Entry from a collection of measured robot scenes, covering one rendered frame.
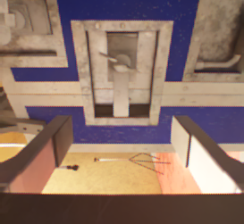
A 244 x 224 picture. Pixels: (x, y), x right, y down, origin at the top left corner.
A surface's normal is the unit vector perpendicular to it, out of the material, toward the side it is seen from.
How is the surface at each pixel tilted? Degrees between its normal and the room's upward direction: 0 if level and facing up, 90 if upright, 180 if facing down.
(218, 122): 90
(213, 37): 90
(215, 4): 90
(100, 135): 90
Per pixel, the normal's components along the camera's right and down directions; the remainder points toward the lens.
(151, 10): 0.00, 0.58
